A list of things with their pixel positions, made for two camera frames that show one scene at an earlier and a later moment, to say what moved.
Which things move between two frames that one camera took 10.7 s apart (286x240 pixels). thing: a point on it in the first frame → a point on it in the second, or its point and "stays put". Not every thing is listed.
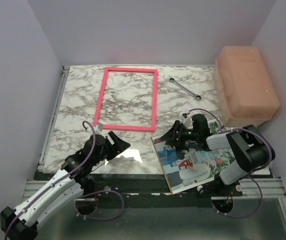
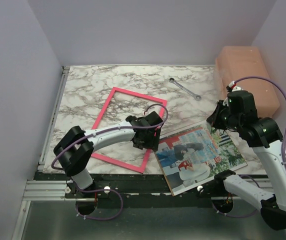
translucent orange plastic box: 247,94 stays put
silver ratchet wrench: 197,97 stays put
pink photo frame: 128,128 → 114,162
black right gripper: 174,139 → 214,119
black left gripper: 119,146 → 152,145
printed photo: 184,168 stays put
